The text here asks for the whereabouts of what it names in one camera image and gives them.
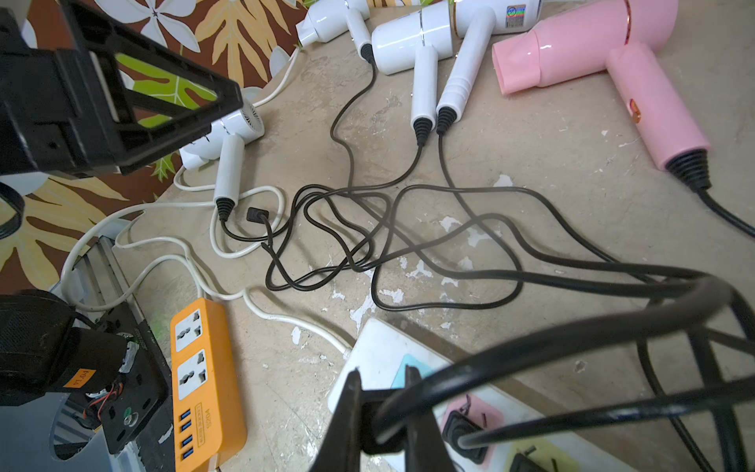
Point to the white hair dryer far left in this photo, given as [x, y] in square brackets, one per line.
[328, 19]

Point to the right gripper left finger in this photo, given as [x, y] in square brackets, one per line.
[341, 448]

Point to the white hair dryer near left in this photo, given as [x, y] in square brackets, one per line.
[226, 143]

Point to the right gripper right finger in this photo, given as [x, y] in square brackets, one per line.
[424, 447]

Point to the black plug on orange strip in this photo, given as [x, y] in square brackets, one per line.
[258, 216]

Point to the orange power strip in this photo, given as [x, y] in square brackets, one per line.
[208, 417]

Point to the white hair dryer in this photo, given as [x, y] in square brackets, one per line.
[475, 22]
[328, 19]
[417, 42]
[226, 143]

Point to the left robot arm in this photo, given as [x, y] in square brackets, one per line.
[47, 346]

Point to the pink hair dryer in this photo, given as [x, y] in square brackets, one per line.
[623, 39]

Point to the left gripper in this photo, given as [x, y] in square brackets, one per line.
[116, 102]

